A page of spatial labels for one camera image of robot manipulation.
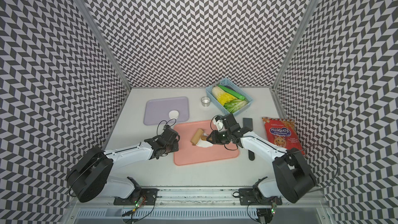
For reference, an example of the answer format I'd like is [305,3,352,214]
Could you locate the white dough piece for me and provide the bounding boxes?
[196,140,213,148]

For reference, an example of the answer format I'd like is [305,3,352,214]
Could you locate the wooden rolling pin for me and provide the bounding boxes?
[190,129,208,146]

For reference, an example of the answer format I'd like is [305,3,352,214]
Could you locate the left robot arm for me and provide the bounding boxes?
[66,125,180,203]

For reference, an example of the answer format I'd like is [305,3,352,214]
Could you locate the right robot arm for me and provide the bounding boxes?
[206,114,317,204]

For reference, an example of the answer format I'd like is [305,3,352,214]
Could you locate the metal rectangular dough scraper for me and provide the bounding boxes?
[243,118,254,131]

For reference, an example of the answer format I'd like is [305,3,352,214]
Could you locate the stack of white dumpling wrappers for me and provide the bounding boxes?
[169,110,179,119]

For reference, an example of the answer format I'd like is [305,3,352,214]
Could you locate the green lettuce leaves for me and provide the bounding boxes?
[223,99,248,114]

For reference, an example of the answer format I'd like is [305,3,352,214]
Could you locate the pink cutting board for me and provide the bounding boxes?
[174,120,239,166]

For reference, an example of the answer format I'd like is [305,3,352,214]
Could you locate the purple plastic tray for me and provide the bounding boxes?
[144,96,190,125]

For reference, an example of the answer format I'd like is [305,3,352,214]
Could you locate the yellow napa cabbage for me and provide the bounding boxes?
[211,86,237,106]

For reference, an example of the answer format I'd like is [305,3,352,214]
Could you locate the light blue perforated plastic basket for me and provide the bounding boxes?
[205,78,253,116]

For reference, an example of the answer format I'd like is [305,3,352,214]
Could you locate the red snack bag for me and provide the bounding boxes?
[262,117,305,155]

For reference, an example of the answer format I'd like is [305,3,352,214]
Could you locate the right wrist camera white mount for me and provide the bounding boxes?
[213,119,224,131]

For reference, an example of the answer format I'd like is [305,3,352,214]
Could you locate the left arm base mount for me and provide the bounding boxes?
[114,177,159,207]

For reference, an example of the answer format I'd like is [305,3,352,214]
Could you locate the metal base rail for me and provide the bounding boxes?
[64,187,334,224]

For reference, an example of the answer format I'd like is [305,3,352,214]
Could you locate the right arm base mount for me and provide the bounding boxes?
[232,176,283,206]

